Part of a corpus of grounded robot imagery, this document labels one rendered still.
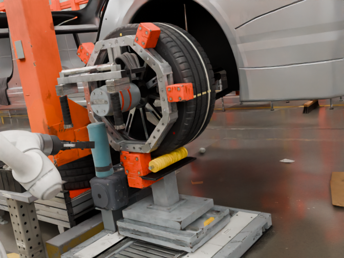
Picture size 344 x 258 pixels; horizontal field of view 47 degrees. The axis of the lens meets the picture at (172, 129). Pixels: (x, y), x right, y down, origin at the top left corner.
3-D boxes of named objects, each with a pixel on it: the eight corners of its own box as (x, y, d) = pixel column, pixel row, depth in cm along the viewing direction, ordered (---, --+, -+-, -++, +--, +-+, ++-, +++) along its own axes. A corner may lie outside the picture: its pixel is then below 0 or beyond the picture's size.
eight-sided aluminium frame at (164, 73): (184, 151, 178) (167, 28, 168) (175, 155, 173) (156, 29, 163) (103, 146, 212) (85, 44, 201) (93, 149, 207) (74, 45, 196)
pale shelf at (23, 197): (59, 190, 199) (58, 185, 198) (29, 203, 186) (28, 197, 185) (14, 182, 226) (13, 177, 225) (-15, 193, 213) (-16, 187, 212)
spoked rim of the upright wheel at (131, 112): (121, 48, 222) (140, 134, 229) (89, 52, 204) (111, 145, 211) (192, 27, 189) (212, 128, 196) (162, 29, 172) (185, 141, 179)
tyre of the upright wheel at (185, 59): (108, 38, 226) (134, 148, 235) (76, 40, 208) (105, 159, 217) (202, 6, 183) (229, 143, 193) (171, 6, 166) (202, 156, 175)
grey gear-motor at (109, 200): (166, 209, 243) (158, 154, 236) (118, 239, 211) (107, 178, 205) (145, 205, 254) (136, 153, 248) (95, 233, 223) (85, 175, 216)
